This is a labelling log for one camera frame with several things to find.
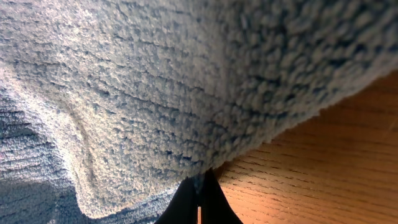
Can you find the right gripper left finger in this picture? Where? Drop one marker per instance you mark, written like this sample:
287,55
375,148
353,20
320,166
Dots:
183,208

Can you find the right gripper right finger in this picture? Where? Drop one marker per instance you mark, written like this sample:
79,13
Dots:
215,208

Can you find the blue microfiber cloth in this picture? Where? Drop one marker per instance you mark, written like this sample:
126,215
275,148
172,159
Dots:
107,105

